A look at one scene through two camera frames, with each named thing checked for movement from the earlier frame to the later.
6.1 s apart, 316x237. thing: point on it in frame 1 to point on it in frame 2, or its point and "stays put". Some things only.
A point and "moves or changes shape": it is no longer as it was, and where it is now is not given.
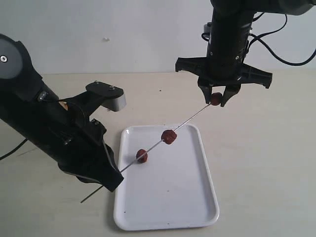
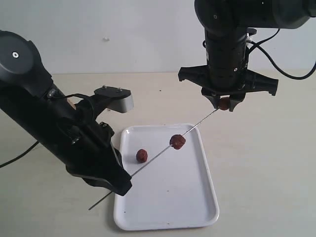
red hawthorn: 168,136 to 177,141
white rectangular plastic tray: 167,182 stays put
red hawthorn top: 216,98 moves or changes shape
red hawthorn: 143,158 stays put
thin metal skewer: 153,148 to 156,157
